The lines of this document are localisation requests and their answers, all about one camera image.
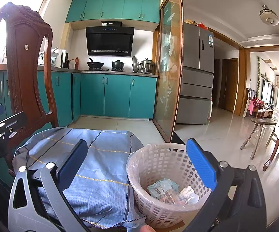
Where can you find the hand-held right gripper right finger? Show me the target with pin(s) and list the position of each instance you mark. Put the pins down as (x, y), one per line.
(200, 164)

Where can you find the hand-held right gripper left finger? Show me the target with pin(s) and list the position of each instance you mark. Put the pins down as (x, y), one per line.
(71, 164)

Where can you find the white plastic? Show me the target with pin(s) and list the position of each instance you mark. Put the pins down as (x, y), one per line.
(190, 195)

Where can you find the clear plastic bag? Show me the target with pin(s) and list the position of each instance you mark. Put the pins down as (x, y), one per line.
(161, 186)

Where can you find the white plastic wastebasket with liner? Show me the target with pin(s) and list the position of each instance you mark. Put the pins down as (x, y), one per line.
(154, 169)

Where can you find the person's right hand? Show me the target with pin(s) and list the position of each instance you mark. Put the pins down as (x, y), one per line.
(146, 229)

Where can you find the blue checked cloth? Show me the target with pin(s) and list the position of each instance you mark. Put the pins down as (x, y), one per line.
(105, 162)

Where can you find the carved wooden chair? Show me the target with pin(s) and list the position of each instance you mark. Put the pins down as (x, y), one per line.
(20, 77)

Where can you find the white dish rack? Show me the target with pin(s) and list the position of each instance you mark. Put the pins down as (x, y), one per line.
(41, 58)

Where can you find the pink cloth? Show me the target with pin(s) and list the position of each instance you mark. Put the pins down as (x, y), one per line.
(248, 107)

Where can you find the wooden stool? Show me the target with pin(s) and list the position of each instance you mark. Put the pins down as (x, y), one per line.
(262, 121)

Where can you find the white kitchen appliance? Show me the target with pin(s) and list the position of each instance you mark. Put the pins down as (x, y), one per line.
(60, 58)

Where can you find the black kitchen appliance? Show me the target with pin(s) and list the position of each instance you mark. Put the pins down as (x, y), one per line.
(65, 60)

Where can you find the white plastic jug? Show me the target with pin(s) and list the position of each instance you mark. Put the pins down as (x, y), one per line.
(72, 64)

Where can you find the wooden dining table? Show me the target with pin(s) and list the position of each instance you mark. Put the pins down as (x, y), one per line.
(278, 147)

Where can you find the red wooden chairs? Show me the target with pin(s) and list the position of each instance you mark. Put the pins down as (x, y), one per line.
(258, 104)

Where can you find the teal lower kitchen cabinets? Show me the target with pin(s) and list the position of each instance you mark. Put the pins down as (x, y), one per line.
(117, 94)

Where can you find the teal kitchen cabinets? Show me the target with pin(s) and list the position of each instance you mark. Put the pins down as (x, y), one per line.
(117, 94)
(112, 7)

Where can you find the orange bottle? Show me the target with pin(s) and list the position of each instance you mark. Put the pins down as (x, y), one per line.
(77, 63)

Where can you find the brown wooden door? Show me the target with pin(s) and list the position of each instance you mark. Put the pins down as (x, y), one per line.
(229, 84)

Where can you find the grey refrigerator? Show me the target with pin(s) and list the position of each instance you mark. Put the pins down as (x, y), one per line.
(195, 77)

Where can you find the etched glass sliding door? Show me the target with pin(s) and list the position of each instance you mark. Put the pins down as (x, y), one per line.
(168, 77)

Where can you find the black wok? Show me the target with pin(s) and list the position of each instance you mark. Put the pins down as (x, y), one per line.
(95, 64)

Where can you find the gas stove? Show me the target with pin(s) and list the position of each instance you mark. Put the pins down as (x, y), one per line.
(106, 69)

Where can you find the green vine garland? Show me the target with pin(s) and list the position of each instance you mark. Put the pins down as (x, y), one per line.
(259, 77)

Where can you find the black cooking pot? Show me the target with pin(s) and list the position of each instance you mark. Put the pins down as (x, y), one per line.
(118, 64)

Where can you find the steel stock pot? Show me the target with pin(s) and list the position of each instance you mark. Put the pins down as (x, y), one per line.
(147, 66)

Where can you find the steel pot lid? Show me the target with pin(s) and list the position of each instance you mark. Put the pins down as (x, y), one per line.
(136, 64)

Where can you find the black range hood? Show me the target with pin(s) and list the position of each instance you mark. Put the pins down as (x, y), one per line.
(110, 41)

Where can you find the red bag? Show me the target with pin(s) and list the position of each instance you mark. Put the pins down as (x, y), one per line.
(202, 26)

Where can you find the teal upper kitchen cabinets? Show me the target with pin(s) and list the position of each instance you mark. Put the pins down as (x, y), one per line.
(112, 7)

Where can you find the round ceiling lamp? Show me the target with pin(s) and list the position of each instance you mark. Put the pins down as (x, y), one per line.
(269, 15)

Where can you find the black wall television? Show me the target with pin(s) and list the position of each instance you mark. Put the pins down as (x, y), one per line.
(267, 93)

